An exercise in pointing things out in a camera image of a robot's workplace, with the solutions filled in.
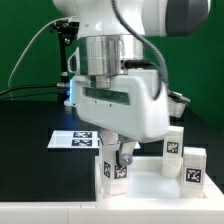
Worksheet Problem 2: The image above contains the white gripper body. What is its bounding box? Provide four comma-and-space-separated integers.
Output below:
73, 69, 170, 143

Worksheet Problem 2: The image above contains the white square table top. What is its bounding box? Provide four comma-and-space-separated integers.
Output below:
95, 157, 224, 207

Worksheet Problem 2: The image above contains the black cable on table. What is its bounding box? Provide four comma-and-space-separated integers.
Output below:
0, 83, 70, 100

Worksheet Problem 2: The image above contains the white camera cable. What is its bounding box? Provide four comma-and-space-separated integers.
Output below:
5, 17, 64, 98

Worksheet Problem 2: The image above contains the white sheet with tags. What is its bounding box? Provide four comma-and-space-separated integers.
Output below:
47, 130, 99, 149

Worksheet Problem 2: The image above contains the grey braided robot cable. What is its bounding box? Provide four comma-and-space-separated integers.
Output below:
110, 0, 169, 100

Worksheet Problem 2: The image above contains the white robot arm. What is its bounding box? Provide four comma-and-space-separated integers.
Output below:
53, 0, 211, 166

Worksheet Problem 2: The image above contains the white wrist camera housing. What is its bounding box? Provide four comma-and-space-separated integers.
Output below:
168, 91, 191, 118

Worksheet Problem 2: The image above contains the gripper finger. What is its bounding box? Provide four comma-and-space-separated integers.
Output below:
100, 129, 118, 145
118, 136, 136, 166

